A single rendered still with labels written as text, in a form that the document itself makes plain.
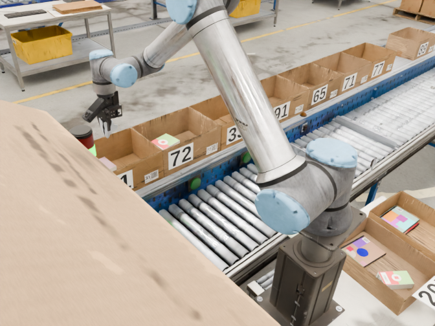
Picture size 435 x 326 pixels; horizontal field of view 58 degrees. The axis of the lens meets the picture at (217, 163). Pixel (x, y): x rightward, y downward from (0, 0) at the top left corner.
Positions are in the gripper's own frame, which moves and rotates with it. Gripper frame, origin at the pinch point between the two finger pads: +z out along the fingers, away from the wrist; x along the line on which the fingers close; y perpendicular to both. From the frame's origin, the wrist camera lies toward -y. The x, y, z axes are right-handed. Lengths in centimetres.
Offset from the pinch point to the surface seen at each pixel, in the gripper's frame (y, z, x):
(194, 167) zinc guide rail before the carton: 44, 30, -11
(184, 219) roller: 24, 46, -24
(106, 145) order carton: 13.2, 20.1, 23.7
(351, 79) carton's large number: 196, 15, -18
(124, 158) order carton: 21.9, 30.6, 21.6
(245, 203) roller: 56, 45, -38
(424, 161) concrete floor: 301, 110, -63
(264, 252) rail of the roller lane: 37, 48, -66
